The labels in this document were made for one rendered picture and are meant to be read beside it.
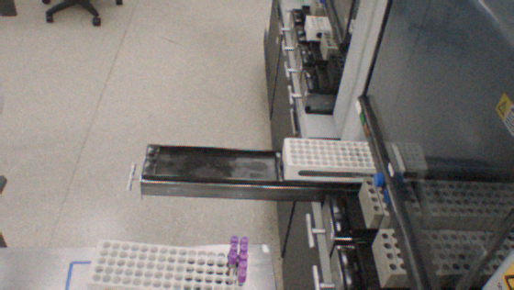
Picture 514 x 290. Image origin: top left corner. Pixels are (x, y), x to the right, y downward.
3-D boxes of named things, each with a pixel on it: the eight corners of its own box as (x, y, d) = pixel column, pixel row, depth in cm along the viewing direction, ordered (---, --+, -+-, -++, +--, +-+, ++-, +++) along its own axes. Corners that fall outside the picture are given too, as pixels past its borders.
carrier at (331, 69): (338, 90, 146) (341, 73, 142) (331, 89, 146) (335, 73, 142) (331, 70, 155) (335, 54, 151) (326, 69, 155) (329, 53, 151)
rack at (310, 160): (389, 161, 126) (396, 143, 122) (398, 187, 119) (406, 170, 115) (281, 155, 124) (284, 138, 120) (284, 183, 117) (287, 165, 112)
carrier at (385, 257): (391, 291, 94) (400, 275, 90) (381, 291, 94) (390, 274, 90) (380, 245, 102) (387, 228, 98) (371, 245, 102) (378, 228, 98)
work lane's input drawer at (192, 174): (393, 173, 133) (402, 150, 127) (405, 211, 122) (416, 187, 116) (132, 161, 127) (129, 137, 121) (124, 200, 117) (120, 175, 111)
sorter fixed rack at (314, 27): (378, 37, 180) (383, 22, 176) (385, 50, 173) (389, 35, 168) (303, 30, 178) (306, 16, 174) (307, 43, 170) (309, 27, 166)
